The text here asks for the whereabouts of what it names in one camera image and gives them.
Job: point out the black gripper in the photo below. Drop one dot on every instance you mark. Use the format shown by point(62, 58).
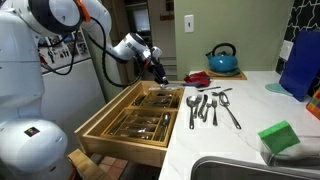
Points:
point(157, 68)

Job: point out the steel dinner knife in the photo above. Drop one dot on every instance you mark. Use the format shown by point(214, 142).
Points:
point(191, 85)

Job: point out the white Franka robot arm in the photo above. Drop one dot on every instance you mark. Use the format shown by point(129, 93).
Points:
point(20, 66)

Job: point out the small steel knife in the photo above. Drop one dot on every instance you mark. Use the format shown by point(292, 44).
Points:
point(208, 89)

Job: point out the steel butter knife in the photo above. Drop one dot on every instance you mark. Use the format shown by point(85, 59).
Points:
point(202, 106)

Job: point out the wooden kitchen drawer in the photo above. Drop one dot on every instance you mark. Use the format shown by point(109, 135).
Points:
point(126, 151)

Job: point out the steel kitchen sink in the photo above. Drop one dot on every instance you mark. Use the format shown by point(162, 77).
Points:
point(253, 170)

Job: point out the steel cutlery pile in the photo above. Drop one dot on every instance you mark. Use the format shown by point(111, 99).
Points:
point(136, 135)
point(141, 121)
point(165, 125)
point(138, 100)
point(138, 128)
point(160, 97)
point(159, 101)

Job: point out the bamboo cutlery organizer tray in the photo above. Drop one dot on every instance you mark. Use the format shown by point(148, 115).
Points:
point(180, 98)
point(133, 142)

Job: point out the red cloth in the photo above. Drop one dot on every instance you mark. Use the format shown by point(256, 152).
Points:
point(198, 78)

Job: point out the steel tablespoon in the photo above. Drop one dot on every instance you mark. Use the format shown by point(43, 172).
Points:
point(191, 106)

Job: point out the small steel spoon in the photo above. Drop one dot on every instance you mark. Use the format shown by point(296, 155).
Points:
point(220, 92)

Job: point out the teal kettle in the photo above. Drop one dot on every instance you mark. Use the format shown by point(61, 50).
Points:
point(222, 61)

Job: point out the wooden trivet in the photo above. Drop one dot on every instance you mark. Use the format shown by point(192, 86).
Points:
point(241, 76)

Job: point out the white refrigerator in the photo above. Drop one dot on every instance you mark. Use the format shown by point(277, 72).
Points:
point(73, 90)

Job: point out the teal silicone mat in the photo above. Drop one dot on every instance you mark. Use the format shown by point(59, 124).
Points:
point(276, 89)

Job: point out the light wooden block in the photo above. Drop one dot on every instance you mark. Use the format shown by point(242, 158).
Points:
point(85, 165)

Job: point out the green sponge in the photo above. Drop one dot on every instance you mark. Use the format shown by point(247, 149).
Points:
point(278, 136)

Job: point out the colourful patterned board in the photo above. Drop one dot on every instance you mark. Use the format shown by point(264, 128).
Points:
point(315, 105)

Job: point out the clear sponge holder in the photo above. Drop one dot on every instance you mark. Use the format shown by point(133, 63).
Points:
point(300, 156)

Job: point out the white light switch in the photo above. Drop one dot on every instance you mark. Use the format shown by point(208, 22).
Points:
point(189, 23)

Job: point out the white wall outlet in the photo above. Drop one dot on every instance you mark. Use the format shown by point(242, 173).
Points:
point(286, 50)

